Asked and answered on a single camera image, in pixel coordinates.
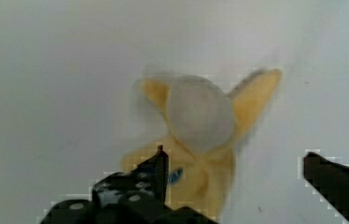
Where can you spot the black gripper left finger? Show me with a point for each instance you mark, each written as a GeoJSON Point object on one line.
{"type": "Point", "coordinates": [149, 177]}

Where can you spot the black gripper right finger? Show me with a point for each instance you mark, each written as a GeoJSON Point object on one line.
{"type": "Point", "coordinates": [330, 179]}

